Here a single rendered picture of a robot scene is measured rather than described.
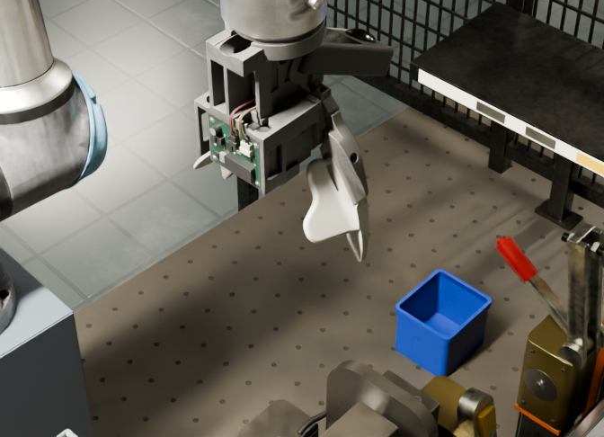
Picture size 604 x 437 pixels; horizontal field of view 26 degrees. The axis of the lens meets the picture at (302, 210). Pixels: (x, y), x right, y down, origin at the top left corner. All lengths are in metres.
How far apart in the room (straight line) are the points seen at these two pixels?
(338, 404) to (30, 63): 0.46
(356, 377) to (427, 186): 0.98
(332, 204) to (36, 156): 0.48
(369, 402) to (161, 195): 2.03
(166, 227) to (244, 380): 1.31
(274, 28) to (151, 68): 2.81
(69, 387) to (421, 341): 0.57
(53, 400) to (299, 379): 0.49
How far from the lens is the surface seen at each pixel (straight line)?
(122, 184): 3.31
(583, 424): 1.51
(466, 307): 1.96
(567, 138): 1.83
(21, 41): 1.34
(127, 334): 1.99
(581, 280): 1.42
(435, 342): 1.88
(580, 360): 1.48
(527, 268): 1.48
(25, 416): 1.53
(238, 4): 0.89
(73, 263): 3.12
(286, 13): 0.89
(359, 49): 0.99
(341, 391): 1.32
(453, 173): 2.25
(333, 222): 0.99
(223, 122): 0.95
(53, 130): 1.38
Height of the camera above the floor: 2.16
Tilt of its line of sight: 42 degrees down
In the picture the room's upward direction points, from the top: straight up
